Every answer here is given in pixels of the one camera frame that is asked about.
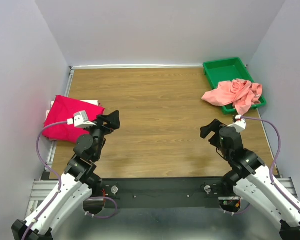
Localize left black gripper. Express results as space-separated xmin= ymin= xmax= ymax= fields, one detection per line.
xmin=84 ymin=110 xmax=121 ymax=160

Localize salmon pink t-shirt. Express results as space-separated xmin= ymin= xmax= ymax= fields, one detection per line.
xmin=201 ymin=78 xmax=263 ymax=116

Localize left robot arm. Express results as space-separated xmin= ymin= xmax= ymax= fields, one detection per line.
xmin=11 ymin=110 xmax=121 ymax=240

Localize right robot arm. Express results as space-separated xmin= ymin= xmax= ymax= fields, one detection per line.
xmin=200 ymin=115 xmax=300 ymax=240

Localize folded white t-shirt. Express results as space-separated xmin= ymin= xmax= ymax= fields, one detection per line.
xmin=45 ymin=100 xmax=100 ymax=119

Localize folded red t-shirt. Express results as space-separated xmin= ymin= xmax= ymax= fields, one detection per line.
xmin=42 ymin=95 xmax=105 ymax=143

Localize green plastic tray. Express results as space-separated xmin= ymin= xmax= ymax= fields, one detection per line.
xmin=203 ymin=57 xmax=267 ymax=115

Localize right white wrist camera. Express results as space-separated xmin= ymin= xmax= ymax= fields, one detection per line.
xmin=227 ymin=115 xmax=247 ymax=133

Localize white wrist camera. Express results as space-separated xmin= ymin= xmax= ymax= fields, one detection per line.
xmin=227 ymin=115 xmax=247 ymax=133
xmin=66 ymin=110 xmax=96 ymax=129

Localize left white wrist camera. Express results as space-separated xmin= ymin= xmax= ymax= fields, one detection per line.
xmin=66 ymin=110 xmax=96 ymax=129

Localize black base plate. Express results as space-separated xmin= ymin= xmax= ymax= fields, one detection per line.
xmin=82 ymin=176 xmax=243 ymax=215

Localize aluminium frame rail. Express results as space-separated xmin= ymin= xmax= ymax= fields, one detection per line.
xmin=19 ymin=66 xmax=76 ymax=240

